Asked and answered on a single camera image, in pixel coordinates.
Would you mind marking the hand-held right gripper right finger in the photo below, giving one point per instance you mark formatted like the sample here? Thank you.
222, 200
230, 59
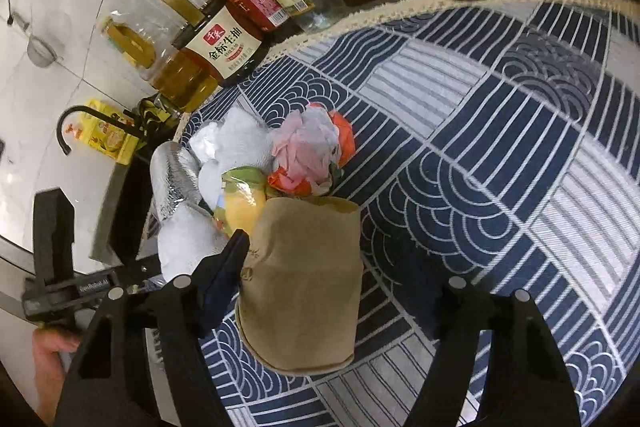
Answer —
467, 317

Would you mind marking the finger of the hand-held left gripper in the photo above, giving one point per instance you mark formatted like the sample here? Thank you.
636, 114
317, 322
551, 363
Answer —
140, 272

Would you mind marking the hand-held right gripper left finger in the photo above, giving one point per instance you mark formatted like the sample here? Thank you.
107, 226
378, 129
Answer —
227, 277

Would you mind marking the white tissue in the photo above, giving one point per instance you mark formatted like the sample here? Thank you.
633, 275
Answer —
187, 237

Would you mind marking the yellow snack packet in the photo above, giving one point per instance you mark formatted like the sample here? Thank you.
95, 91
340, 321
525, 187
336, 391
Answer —
245, 204

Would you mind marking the silver foil wrapper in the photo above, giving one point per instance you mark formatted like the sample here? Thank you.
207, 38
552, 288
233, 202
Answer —
172, 177

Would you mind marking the pink plastic bag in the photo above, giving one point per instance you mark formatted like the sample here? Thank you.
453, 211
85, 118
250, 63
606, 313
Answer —
305, 144

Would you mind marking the orange wrapper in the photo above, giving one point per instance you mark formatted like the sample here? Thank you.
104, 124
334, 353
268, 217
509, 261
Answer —
345, 134

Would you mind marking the person's left hand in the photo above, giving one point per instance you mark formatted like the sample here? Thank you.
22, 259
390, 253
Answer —
50, 357

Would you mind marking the dark sink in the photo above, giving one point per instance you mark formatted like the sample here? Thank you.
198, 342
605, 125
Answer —
127, 207

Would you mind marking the yellow box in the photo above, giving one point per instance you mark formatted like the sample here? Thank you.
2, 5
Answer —
107, 134

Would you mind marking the black faucet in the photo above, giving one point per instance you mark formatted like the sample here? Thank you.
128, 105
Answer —
67, 117

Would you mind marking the black yellow cloth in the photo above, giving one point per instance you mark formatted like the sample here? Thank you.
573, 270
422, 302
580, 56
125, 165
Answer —
157, 114

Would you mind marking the blue white patterned mat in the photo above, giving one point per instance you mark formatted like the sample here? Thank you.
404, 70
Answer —
475, 157

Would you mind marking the metal strainer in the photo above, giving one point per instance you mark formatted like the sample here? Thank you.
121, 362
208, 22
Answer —
42, 52

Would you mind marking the clear cooking oil bottle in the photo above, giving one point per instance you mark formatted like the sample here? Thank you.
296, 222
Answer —
185, 79

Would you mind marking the dark soy sauce bottle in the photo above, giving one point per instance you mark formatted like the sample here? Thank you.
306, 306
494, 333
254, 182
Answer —
225, 47

